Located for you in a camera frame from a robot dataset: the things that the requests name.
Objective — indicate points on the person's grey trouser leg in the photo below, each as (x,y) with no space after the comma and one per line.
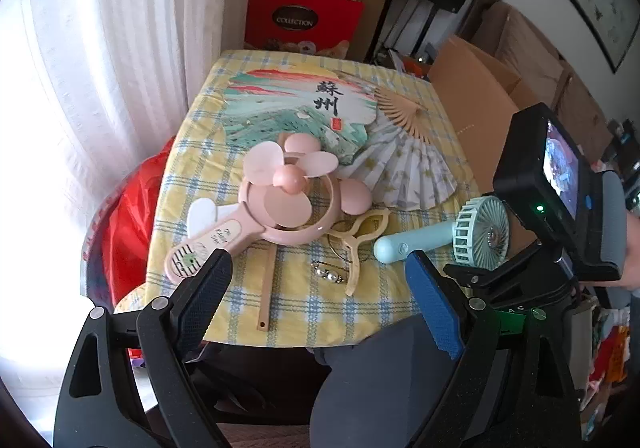
(380,378)

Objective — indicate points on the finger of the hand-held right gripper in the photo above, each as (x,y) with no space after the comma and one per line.
(472,275)

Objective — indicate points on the white curtain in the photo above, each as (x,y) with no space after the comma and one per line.
(100,53)

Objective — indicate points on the cream hair claw clip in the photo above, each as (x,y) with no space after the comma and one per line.
(353,280)

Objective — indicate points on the red collection gift box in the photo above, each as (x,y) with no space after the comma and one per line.
(260,18)

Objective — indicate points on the white folding paper fan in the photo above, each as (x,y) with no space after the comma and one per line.
(400,168)

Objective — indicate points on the speaker stand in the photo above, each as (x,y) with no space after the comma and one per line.
(397,20)
(425,28)

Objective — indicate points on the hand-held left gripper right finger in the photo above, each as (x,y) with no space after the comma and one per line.
(435,303)

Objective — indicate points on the pink handheld electric fan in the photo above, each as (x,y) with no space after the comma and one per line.
(290,208)

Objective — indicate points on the person's right forearm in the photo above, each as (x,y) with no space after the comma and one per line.
(632,253)

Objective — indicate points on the mint handheld electric fan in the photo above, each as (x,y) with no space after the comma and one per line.
(480,233)

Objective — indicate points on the painted paddle fan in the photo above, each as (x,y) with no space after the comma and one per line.
(280,103)

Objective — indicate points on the large cardboard box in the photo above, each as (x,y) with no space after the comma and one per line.
(480,93)

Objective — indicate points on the brown cardboard box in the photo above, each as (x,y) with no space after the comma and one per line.
(372,23)

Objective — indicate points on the brown sofa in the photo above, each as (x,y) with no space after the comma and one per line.
(530,43)

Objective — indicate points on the red plastic bag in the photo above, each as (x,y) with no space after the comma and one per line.
(125,228)

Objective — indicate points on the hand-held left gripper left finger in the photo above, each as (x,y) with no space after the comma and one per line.
(207,298)

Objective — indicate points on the pearl hair pin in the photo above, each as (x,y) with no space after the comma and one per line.
(327,275)

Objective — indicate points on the yellow checkered tablecloth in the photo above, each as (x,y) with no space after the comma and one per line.
(320,313)

